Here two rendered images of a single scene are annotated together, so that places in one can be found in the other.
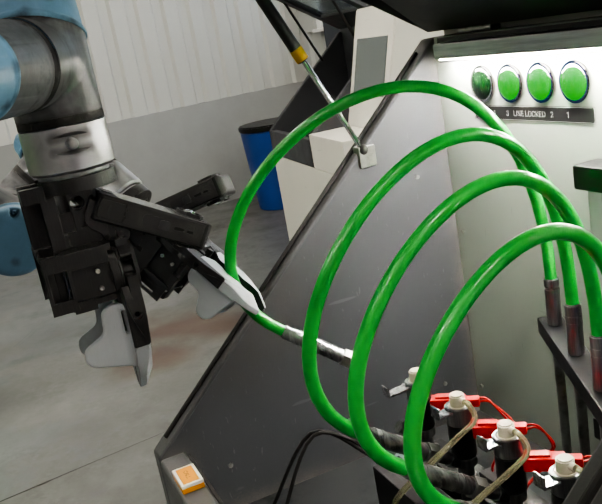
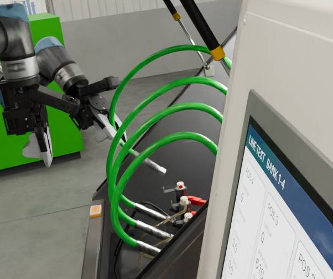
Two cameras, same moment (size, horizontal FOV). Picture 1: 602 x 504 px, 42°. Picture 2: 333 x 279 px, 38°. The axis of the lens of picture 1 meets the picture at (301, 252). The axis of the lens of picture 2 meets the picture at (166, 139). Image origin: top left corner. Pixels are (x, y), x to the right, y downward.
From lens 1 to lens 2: 0.49 m
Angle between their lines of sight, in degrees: 19
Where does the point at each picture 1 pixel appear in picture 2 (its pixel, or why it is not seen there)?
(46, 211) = (8, 92)
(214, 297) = (102, 133)
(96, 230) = (27, 102)
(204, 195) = (103, 86)
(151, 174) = not seen: hidden behind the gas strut
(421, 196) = not seen: hidden behind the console
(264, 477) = (142, 218)
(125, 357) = (38, 155)
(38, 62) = not seen: outside the picture
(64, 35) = (14, 24)
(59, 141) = (11, 66)
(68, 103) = (14, 51)
